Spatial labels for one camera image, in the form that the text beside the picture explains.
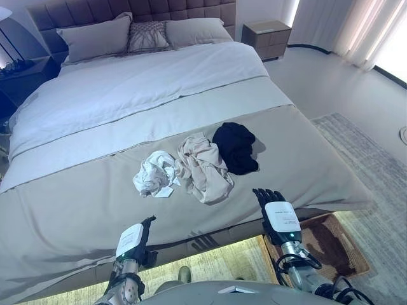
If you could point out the dark nightstand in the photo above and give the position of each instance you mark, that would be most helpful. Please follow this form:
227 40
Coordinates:
28 79

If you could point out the silver left robot leg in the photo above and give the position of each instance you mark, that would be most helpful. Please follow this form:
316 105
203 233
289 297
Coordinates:
184 274

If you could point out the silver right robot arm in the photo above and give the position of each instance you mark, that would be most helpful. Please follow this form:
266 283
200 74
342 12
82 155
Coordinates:
297 273

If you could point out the white sheer curtain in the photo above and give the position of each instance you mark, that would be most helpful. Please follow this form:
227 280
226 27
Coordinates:
365 28

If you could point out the brown wicker basket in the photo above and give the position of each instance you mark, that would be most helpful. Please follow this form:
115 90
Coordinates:
334 241

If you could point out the black garment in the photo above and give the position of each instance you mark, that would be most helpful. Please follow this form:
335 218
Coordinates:
235 149

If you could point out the brown wooden nightstand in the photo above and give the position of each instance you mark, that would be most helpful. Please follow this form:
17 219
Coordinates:
267 39

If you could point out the white shade lamp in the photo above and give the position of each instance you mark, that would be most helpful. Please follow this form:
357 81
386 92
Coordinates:
4 14

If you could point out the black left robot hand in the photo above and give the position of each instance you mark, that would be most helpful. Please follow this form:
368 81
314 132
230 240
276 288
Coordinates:
132 239

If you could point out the large beige pillow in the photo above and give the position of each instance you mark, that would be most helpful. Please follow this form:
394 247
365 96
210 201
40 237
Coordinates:
92 39
197 31

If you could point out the beige garment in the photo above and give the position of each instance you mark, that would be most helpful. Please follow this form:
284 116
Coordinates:
206 171

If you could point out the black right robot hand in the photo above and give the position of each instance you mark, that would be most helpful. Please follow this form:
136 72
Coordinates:
281 217

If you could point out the round white floor disc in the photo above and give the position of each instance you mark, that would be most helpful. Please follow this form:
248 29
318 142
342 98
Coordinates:
404 135

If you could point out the black tangled objects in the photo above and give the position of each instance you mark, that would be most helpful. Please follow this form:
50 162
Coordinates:
16 65

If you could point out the patterned decorative cushion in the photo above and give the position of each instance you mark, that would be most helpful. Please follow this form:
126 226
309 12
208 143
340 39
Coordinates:
147 36

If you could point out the white duvet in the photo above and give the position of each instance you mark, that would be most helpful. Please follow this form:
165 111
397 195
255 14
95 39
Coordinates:
143 79

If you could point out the grey woven rug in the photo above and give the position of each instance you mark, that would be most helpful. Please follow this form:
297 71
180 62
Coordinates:
365 165

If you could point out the white garment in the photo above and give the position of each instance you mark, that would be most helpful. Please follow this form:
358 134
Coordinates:
152 174

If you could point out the grey robot torso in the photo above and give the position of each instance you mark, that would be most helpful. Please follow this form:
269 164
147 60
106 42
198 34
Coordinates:
206 294

